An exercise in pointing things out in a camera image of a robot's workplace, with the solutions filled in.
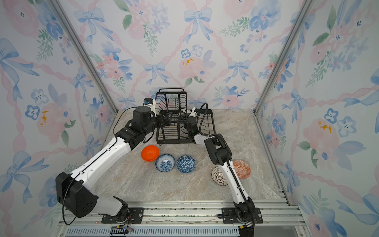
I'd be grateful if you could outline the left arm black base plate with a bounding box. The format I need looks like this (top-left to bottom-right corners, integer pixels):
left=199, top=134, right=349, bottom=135
left=101, top=207, right=145, bottom=224

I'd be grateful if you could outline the right aluminium corner post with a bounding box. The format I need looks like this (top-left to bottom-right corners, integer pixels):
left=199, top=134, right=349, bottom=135
left=254, top=0, right=313, bottom=115

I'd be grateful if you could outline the black wire dish rack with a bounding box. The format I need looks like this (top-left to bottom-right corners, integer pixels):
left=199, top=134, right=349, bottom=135
left=155, top=88, right=216, bottom=145

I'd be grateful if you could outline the left aluminium corner post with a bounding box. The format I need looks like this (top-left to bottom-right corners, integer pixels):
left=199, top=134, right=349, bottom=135
left=47, top=0, right=118, bottom=113

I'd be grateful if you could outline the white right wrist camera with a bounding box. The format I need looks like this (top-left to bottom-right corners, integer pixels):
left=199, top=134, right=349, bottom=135
left=188, top=107, right=198, bottom=117

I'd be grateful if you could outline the aluminium corner post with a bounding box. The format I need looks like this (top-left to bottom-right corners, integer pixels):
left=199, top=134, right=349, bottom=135
left=47, top=0, right=118, bottom=113
left=254, top=0, right=313, bottom=115

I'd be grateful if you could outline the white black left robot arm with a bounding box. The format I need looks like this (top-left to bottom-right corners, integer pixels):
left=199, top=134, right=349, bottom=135
left=55, top=106, right=172, bottom=223

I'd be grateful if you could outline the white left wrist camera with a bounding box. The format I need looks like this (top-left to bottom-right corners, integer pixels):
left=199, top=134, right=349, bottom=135
left=144, top=98, right=157, bottom=116

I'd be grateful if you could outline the blue geometric patterned bowl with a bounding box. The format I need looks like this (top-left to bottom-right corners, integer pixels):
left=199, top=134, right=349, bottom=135
left=177, top=155, right=196, bottom=174

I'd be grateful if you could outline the white brown lattice bowl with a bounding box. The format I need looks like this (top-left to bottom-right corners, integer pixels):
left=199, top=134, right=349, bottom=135
left=211, top=167, right=228, bottom=186

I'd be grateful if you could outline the orange plastic bowl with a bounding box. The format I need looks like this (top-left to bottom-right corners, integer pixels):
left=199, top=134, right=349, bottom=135
left=141, top=145, right=160, bottom=162

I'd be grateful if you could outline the aluminium front rail frame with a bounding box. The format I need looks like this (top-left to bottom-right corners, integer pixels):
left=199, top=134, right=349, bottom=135
left=52, top=191, right=311, bottom=237

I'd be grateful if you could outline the red patterned ceramic bowl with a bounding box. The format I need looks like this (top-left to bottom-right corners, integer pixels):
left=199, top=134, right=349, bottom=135
left=233, top=160, right=251, bottom=180

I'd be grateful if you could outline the blue floral ceramic bowl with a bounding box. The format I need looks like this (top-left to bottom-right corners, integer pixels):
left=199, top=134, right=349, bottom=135
left=156, top=154, right=176, bottom=172

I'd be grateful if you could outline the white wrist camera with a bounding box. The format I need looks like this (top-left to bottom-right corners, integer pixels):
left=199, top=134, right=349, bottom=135
left=144, top=98, right=157, bottom=116
left=188, top=107, right=198, bottom=117

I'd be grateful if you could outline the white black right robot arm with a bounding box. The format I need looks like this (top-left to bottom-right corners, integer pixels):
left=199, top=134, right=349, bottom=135
left=185, top=116, right=256, bottom=224

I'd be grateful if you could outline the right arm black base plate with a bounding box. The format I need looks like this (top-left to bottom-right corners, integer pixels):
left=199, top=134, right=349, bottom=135
left=217, top=207, right=264, bottom=224

